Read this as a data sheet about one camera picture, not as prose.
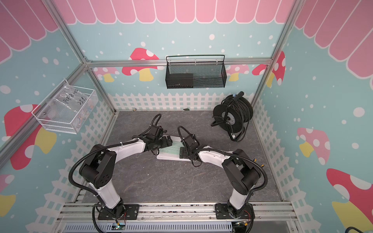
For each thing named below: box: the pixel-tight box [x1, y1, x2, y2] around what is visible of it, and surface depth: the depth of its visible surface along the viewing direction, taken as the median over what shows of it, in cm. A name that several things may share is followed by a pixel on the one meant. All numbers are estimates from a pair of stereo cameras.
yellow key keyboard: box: [156, 151, 191, 162], surface depth 93 cm
